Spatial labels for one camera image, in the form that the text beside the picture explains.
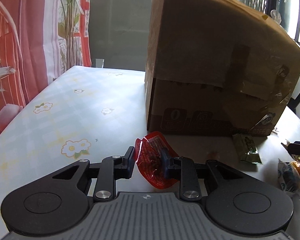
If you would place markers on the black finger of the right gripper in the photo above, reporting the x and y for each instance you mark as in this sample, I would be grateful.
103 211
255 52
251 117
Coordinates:
292 148

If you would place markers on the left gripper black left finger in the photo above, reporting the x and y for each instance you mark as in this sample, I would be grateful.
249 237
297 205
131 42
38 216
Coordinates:
98 181

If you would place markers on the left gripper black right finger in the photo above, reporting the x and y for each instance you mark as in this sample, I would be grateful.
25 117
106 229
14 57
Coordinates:
212 172

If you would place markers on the red snack packet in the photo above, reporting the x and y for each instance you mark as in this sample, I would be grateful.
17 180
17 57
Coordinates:
147 156

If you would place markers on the white orange snack packet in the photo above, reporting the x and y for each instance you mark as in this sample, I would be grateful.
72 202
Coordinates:
289 175

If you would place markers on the black exercise machine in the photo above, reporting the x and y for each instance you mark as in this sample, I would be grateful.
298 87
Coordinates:
293 103

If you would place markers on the green snack packet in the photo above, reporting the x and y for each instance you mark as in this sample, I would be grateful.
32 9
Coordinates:
246 149

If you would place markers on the floral checked tablecloth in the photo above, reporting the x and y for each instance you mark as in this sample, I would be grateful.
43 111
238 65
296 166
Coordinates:
89 113

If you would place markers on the brown cardboard box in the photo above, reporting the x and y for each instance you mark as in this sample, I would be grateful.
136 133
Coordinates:
217 67

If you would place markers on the red patterned curtain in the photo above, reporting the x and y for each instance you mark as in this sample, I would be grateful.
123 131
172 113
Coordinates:
39 41

